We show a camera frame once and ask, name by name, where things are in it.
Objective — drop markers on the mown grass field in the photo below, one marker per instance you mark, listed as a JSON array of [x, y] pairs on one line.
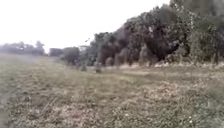
[[110, 100]]

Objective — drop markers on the distant row of trees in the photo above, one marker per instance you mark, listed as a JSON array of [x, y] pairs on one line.
[[23, 48]]

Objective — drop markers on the wood of dense trees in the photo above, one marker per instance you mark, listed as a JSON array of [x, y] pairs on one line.
[[166, 36]]

